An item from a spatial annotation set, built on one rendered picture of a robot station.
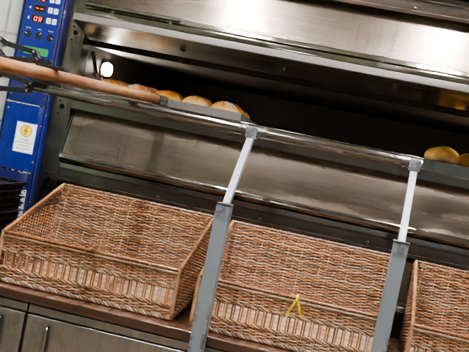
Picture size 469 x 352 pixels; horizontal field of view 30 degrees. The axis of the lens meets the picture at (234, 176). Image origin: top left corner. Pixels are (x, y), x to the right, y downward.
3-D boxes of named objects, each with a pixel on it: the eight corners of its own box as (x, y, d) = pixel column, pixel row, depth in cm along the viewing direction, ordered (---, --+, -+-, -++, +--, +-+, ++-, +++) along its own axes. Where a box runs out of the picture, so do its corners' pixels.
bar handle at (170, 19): (82, 17, 292) (83, 18, 294) (176, 34, 287) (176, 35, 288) (86, 1, 293) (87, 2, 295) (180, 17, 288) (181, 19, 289)
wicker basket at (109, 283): (47, 259, 305) (61, 181, 303) (203, 295, 297) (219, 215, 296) (-12, 279, 257) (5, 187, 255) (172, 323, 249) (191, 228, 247)
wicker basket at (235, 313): (214, 297, 295) (230, 218, 294) (380, 336, 287) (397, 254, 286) (184, 327, 247) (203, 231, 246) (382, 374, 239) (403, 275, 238)
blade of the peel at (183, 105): (240, 121, 294) (241, 113, 294) (86, 91, 303) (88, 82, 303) (256, 124, 330) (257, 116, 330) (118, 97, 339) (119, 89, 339)
